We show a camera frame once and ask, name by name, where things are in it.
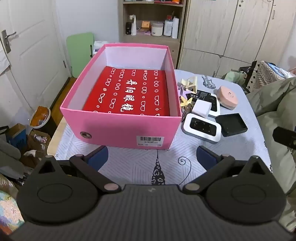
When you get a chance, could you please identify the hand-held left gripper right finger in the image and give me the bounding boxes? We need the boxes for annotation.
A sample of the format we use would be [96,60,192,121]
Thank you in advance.
[183,146,272,195]

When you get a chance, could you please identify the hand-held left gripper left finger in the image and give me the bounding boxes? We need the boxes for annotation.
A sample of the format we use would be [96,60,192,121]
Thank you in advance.
[33,145,122,194]

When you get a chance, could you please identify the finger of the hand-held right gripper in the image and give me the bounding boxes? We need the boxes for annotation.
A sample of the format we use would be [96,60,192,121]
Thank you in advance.
[272,126,296,150]

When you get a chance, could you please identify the pink cardboard box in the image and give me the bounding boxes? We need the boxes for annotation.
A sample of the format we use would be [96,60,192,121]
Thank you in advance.
[60,43,182,150]

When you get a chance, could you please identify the white pocket wifi router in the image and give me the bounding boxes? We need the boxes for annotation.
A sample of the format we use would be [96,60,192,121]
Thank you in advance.
[181,113,222,144]
[207,93,221,117]

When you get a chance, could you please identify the black rectangular case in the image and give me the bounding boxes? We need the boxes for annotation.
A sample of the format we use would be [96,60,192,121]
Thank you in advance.
[215,113,248,138]

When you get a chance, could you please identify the pink round case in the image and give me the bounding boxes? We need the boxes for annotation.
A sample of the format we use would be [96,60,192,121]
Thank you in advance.
[217,86,238,110]

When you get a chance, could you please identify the olive green duvet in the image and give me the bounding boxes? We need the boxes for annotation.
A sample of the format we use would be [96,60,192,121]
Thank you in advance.
[245,76,296,232]

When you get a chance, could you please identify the patterned white bed sheet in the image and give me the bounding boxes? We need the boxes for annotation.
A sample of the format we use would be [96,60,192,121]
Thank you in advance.
[55,69,273,186]

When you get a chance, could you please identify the bunch of metal keys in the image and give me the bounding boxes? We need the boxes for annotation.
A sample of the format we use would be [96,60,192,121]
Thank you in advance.
[180,104,193,122]

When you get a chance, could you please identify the white charger cube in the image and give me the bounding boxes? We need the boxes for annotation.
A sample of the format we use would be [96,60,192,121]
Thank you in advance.
[191,100,212,116]

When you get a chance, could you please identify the black card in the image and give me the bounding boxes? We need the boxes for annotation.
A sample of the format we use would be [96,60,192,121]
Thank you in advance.
[185,90,212,102]

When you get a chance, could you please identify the brown cardboard box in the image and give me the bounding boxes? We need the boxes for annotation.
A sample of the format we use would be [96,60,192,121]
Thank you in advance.
[20,130,55,167]

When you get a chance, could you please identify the patterned bag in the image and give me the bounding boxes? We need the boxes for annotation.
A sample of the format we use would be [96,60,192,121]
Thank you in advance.
[253,61,294,90]

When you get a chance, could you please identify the red printed cloth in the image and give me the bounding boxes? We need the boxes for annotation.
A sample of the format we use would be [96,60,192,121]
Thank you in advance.
[83,66,171,116]

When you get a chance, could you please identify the black chair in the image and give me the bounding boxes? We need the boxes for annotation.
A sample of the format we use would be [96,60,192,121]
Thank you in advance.
[238,61,258,93]

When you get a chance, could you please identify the orange bag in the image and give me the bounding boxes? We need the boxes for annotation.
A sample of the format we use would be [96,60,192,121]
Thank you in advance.
[30,106,52,129]

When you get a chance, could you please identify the cream phone stand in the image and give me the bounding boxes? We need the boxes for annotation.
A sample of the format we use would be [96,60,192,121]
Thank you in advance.
[177,76,198,94]

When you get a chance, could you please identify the cardboard box with blue print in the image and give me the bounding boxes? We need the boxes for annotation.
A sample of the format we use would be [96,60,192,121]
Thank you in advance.
[6,123,27,149]

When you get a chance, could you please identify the grey bag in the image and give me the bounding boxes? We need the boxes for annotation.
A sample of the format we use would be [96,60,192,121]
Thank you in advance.
[0,137,26,179]

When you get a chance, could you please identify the green folding board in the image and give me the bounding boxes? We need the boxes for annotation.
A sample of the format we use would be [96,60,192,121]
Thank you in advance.
[66,32,94,78]

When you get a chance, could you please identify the colourful quilt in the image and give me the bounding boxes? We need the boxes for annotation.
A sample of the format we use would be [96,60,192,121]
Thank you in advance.
[0,173,25,234]

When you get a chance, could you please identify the white tissue pack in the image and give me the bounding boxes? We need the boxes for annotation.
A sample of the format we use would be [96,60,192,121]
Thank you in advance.
[91,40,109,57]

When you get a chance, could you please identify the wooden wardrobe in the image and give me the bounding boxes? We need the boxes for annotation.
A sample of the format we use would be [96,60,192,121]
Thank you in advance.
[179,0,296,72]

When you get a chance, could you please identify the wooden bookshelf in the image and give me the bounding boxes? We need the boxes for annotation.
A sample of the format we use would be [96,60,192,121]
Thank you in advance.
[118,0,188,70]

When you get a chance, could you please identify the tall white bottle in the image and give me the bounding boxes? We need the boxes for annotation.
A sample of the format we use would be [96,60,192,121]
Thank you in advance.
[171,16,180,39]

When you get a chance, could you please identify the clear bottle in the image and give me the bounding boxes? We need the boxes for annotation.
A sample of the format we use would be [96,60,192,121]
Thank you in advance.
[163,16,173,37]

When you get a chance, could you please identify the white jar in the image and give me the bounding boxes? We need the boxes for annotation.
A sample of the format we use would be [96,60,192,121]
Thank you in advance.
[151,21,164,37]

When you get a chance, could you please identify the white door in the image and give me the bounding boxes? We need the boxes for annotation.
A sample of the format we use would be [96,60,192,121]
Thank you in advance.
[0,0,72,109]

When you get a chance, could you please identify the metal door handle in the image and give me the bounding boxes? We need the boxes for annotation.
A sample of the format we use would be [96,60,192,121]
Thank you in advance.
[1,30,17,54]

